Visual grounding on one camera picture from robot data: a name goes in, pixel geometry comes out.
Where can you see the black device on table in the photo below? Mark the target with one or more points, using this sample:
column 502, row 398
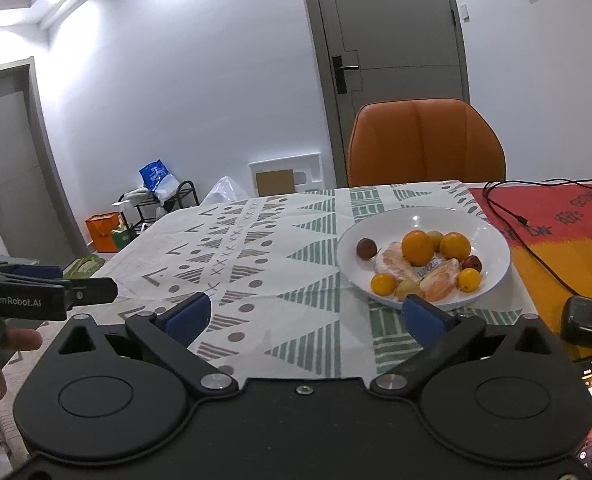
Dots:
column 576, row 325

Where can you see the pomelo segment right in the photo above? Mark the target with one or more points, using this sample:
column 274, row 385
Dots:
column 440, row 282

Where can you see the wall intercom panel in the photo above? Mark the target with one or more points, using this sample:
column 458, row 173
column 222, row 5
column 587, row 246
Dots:
column 464, row 15

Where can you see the yellow-green kumquat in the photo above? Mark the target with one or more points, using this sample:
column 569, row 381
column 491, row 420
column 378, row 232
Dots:
column 406, row 288

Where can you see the grey side door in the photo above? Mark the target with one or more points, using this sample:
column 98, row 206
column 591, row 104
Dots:
column 36, row 221

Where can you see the dark red jujube left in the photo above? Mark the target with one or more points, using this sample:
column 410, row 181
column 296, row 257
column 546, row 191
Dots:
column 366, row 249

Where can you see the blue plastic bag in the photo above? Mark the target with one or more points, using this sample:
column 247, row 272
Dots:
column 159, row 180

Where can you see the dark red jujube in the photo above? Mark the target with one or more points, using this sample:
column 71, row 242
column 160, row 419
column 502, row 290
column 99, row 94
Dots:
column 472, row 262
column 366, row 249

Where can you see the small orange in plate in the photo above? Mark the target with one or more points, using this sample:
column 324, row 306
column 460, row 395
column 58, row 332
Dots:
column 455, row 245

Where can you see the small orange kumquat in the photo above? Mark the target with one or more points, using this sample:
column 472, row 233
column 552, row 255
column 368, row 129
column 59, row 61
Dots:
column 383, row 284
column 469, row 280

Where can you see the orange leather chair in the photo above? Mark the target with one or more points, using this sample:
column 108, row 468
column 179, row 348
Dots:
column 422, row 140

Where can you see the black door handle lock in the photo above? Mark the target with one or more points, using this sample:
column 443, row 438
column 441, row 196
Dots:
column 339, row 71

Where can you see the green box on floor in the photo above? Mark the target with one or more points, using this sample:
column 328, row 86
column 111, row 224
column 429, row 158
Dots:
column 84, row 267

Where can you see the black metal rack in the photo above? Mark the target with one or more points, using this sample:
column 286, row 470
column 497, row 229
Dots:
column 140, row 208

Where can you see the orange paper bag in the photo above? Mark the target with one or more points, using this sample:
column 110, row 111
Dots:
column 100, row 228

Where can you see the small yellow-green fruit in plate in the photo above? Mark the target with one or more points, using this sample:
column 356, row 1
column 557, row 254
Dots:
column 436, row 238

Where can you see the red orange table mat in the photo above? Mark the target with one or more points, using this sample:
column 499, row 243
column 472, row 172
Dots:
column 549, row 229

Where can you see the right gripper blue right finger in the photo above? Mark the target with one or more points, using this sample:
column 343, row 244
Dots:
column 444, row 339

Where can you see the white round plate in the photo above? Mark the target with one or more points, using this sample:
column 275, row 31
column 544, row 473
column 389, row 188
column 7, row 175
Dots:
column 487, row 244

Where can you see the patterned white tablecloth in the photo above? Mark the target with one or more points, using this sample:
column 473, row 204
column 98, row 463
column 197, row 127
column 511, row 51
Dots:
column 280, row 306

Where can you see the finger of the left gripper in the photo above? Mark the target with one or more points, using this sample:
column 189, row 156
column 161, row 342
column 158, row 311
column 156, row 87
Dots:
column 92, row 291
column 32, row 271

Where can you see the large orange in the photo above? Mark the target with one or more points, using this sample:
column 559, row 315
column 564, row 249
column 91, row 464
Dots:
column 417, row 248

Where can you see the white plastic bag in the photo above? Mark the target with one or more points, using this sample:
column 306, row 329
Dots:
column 225, row 190

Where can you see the dark red jujube right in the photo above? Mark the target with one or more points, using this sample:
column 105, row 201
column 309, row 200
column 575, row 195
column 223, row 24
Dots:
column 472, row 262

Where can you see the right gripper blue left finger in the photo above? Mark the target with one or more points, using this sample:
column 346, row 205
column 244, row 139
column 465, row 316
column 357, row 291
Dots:
column 165, row 340

